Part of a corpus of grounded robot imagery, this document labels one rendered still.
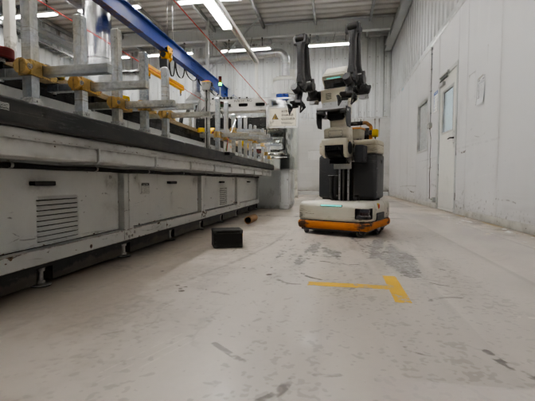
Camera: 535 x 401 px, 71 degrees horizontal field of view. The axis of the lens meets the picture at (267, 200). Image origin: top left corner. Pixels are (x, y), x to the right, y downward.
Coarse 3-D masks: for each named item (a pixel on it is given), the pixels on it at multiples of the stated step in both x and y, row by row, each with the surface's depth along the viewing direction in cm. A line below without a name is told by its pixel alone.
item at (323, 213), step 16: (304, 208) 321; (320, 208) 313; (336, 208) 305; (352, 208) 298; (368, 208) 293; (384, 208) 329; (304, 224) 321; (320, 224) 313; (336, 224) 305; (352, 224) 298; (368, 224) 293; (384, 224) 329
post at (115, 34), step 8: (112, 32) 170; (120, 32) 172; (112, 40) 170; (120, 40) 172; (112, 48) 170; (120, 48) 172; (112, 56) 170; (120, 56) 172; (112, 64) 171; (120, 64) 172; (112, 72) 171; (120, 72) 172; (112, 80) 171; (120, 80) 172; (120, 96) 173; (112, 112) 172; (120, 112) 173; (112, 120) 172; (120, 120) 173
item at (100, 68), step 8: (72, 64) 124; (80, 64) 123; (88, 64) 123; (96, 64) 122; (104, 64) 122; (0, 72) 129; (8, 72) 128; (16, 72) 128; (48, 72) 126; (56, 72) 125; (64, 72) 125; (72, 72) 124; (80, 72) 123; (88, 72) 123; (96, 72) 123; (104, 72) 123; (0, 80) 130
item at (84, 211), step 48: (48, 96) 158; (0, 192) 140; (48, 192) 163; (96, 192) 196; (192, 192) 327; (240, 192) 495; (0, 240) 140; (48, 240) 163; (96, 240) 191; (144, 240) 244; (0, 288) 139
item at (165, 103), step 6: (96, 102) 179; (126, 102) 175; (132, 102) 174; (138, 102) 174; (144, 102) 173; (150, 102) 173; (156, 102) 172; (162, 102) 172; (168, 102) 171; (174, 102) 173; (90, 108) 178; (96, 108) 178; (102, 108) 177; (108, 108) 177; (132, 108) 177; (138, 108) 177
